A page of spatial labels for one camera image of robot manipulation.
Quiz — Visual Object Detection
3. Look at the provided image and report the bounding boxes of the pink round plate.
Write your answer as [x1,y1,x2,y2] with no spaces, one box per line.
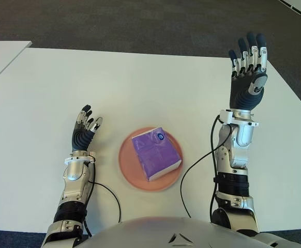
[118,126,184,192]

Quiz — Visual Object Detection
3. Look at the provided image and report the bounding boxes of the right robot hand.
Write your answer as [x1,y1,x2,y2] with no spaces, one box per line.
[228,31,269,111]

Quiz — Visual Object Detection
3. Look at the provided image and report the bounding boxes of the silver robot torso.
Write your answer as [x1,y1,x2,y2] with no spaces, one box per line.
[88,216,301,248]

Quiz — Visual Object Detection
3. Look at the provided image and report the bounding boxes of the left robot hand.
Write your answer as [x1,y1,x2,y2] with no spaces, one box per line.
[71,104,104,153]

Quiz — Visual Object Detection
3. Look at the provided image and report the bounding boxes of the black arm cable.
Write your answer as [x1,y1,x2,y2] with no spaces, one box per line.
[209,151,218,223]
[180,115,222,219]
[82,161,122,237]

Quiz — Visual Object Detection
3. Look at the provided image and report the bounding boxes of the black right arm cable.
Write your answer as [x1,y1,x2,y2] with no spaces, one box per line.
[180,115,222,219]
[209,151,218,223]

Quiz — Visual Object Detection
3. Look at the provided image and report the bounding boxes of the purple tissue paper pack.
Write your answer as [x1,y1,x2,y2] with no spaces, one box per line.
[131,126,184,182]

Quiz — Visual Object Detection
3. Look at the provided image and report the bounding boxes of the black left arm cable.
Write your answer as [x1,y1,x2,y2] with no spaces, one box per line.
[82,161,122,237]

